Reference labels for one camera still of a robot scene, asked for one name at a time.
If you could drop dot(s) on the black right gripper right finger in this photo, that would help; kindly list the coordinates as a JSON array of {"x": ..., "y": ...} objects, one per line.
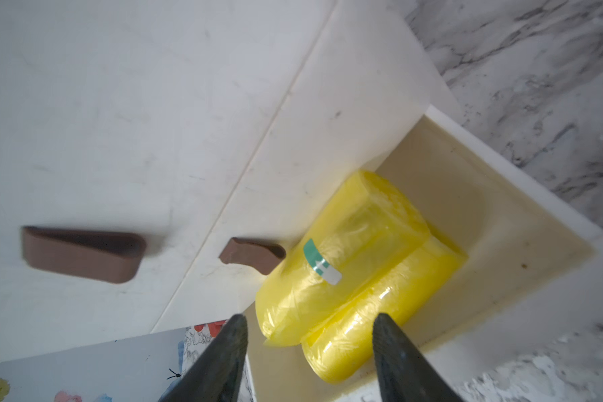
[{"x": 403, "y": 372}]

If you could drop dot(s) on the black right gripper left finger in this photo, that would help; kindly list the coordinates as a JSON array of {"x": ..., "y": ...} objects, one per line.
[{"x": 217, "y": 373}]

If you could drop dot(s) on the yellow trash bag roll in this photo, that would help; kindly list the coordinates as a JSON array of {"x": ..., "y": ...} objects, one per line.
[
  {"x": 366, "y": 228},
  {"x": 344, "y": 343}
]

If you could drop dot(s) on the white top drawer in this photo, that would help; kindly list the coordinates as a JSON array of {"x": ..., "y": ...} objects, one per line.
[{"x": 135, "y": 116}]

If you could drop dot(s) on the white drawer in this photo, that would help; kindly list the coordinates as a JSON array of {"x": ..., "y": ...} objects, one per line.
[
  {"x": 365, "y": 84},
  {"x": 135, "y": 116},
  {"x": 534, "y": 267}
]

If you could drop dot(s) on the white bottom drawer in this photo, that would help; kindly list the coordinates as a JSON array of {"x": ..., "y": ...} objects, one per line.
[{"x": 534, "y": 267}]

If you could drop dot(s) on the white three-drawer cabinet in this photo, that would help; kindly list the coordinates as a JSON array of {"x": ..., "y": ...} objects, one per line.
[{"x": 137, "y": 137}]

